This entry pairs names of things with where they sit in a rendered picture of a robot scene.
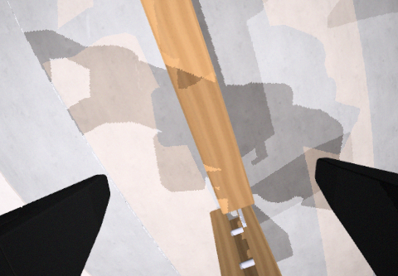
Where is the light brown wooden board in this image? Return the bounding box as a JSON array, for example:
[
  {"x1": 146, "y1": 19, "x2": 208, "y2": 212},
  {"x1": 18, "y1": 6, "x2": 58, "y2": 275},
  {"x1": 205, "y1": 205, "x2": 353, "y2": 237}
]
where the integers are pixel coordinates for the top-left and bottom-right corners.
[{"x1": 140, "y1": 0, "x2": 255, "y2": 227}]

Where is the brown wooden post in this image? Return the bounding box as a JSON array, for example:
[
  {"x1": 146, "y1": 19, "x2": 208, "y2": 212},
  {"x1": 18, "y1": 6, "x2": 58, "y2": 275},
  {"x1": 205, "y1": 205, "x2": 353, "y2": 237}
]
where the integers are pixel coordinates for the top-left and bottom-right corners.
[{"x1": 209, "y1": 206, "x2": 282, "y2": 276}]

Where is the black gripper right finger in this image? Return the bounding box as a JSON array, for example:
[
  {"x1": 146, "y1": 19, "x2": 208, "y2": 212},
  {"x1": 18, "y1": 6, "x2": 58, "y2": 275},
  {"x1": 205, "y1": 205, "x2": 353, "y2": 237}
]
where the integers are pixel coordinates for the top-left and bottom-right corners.
[{"x1": 315, "y1": 157, "x2": 398, "y2": 276}]

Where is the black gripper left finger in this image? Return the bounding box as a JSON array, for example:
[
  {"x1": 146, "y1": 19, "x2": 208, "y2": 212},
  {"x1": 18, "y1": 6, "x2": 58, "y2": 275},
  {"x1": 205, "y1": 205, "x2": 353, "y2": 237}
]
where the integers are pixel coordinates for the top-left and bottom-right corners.
[{"x1": 0, "y1": 174, "x2": 110, "y2": 276}]

